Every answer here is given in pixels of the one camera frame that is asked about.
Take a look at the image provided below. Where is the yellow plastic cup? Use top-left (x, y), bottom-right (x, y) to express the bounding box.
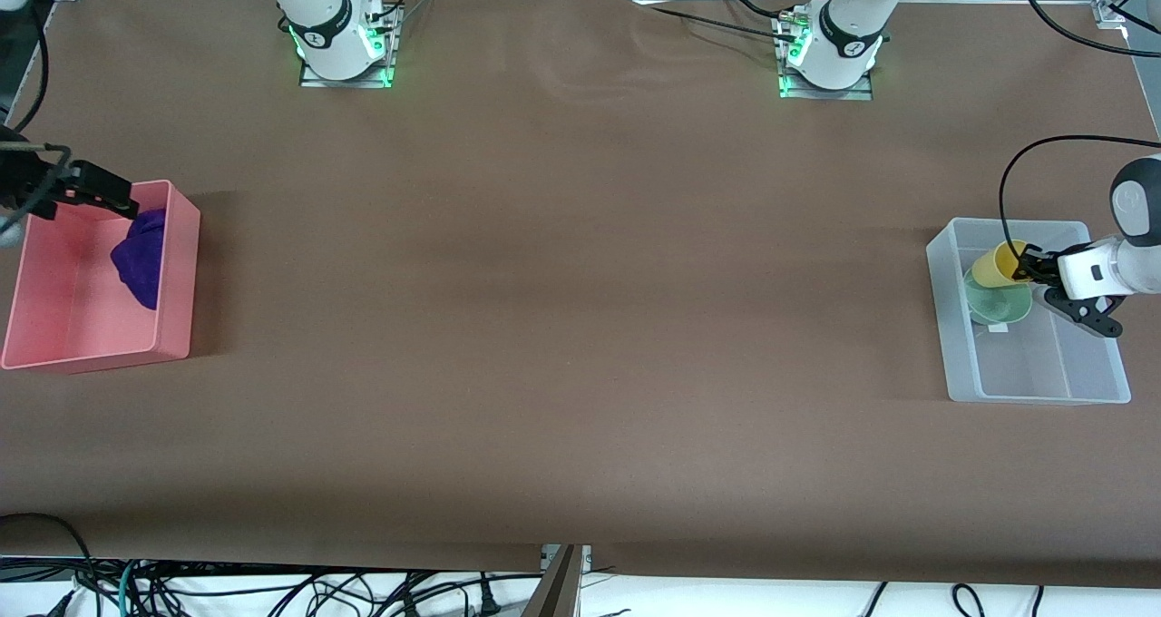
top-left (971, 240), bottom-right (1031, 289)

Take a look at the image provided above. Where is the green ceramic bowl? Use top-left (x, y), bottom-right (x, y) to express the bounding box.
top-left (962, 268), bottom-right (1034, 327)

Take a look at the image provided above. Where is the purple microfibre cloth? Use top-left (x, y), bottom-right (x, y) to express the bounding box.
top-left (110, 207), bottom-right (168, 312)

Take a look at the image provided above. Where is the clear plastic bin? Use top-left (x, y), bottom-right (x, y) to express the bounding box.
top-left (925, 218), bottom-right (1132, 406)

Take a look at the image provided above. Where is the pink plastic bin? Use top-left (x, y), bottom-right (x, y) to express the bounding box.
top-left (0, 180), bottom-right (201, 373)

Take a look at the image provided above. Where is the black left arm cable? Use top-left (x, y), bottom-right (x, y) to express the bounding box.
top-left (1000, 0), bottom-right (1161, 260)

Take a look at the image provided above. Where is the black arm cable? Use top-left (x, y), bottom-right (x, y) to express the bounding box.
top-left (1000, 0), bottom-right (1161, 260)
top-left (0, 0), bottom-right (75, 220)

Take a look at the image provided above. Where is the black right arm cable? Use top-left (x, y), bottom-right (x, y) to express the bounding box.
top-left (0, 0), bottom-right (75, 220)

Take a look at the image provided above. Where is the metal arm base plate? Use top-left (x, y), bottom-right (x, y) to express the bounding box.
top-left (298, 4), bottom-right (397, 90)
top-left (777, 13), bottom-right (874, 102)

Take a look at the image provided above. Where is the black looped floor cable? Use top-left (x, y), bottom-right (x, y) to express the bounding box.
top-left (0, 512), bottom-right (94, 600)

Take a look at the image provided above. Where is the short black table cable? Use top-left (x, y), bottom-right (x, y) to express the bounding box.
top-left (721, 0), bottom-right (792, 23)

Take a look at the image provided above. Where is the long black table cable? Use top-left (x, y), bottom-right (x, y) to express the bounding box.
top-left (624, 0), bottom-right (799, 37)

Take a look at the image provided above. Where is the black floor cable tangle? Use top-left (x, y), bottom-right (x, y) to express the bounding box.
top-left (136, 558), bottom-right (536, 617)

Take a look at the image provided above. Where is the metal table post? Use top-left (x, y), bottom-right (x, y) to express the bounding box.
top-left (524, 544), bottom-right (592, 617)

